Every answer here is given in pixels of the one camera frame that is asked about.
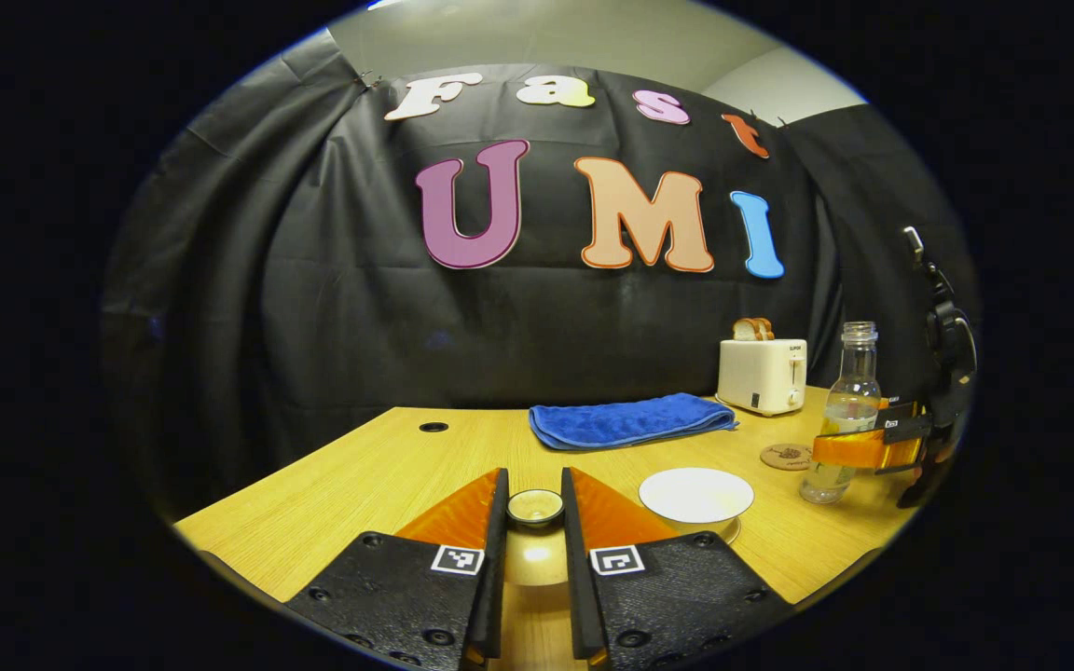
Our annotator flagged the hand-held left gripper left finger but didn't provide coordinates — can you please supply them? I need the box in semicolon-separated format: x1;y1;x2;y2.
283;466;510;671

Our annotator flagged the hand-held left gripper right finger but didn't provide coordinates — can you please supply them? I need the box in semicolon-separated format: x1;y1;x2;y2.
560;466;794;671

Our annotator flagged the clear plastic water bottle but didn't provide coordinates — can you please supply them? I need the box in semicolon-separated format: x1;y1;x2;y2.
800;322;883;505

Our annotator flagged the round wooden coaster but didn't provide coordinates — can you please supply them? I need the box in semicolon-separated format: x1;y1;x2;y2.
760;443;815;472

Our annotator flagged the cream ceramic teacup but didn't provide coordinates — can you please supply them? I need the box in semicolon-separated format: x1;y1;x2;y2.
638;467;755;546

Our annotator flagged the white toaster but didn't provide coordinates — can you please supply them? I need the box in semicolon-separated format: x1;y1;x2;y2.
717;338;808;418

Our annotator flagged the folded blue towel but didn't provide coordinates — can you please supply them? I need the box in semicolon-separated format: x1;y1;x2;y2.
528;392;739;452

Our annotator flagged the black backdrop cloth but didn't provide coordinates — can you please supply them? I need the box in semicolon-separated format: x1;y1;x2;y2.
99;28;981;523

